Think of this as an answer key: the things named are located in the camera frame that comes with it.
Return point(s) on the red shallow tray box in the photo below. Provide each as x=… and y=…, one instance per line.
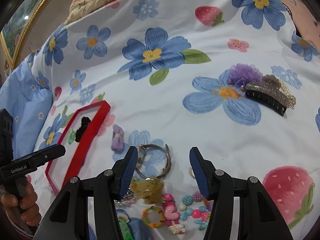
x=59, y=170

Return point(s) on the left hand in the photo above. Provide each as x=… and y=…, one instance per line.
x=30, y=215

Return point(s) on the pink heart charm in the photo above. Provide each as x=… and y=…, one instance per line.
x=170, y=211

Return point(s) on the glitter claw hair clip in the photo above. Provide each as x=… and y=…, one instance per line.
x=275, y=88

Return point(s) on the black scrunchie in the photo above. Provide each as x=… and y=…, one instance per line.
x=85, y=121

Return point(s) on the blue pillow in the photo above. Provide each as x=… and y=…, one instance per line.
x=28, y=103

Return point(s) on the floral bed sheet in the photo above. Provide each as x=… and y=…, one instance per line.
x=163, y=66

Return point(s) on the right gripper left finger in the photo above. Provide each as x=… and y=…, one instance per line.
x=126, y=170

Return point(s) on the metal wristwatch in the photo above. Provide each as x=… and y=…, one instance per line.
x=153, y=160

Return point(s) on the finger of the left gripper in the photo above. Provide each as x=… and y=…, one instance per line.
x=39, y=158

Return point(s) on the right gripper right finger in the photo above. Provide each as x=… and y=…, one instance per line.
x=202, y=173

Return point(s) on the green beaded item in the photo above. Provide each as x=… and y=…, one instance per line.
x=124, y=220

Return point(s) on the purple flower hair clip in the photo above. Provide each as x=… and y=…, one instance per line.
x=242, y=74

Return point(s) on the gold framed picture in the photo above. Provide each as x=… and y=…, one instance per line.
x=16, y=30

